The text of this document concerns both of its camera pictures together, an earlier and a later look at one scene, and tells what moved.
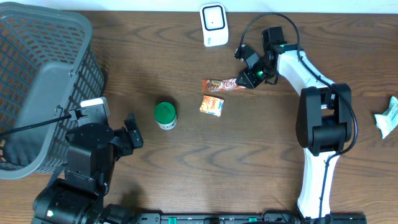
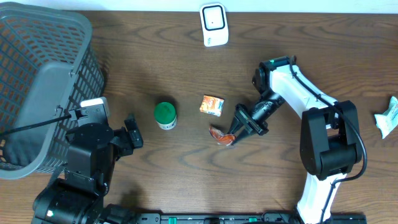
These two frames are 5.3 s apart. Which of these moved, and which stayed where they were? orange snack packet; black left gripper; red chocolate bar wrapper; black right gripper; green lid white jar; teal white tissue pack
Moved: black right gripper; red chocolate bar wrapper
Stayed: teal white tissue pack; green lid white jar; orange snack packet; black left gripper
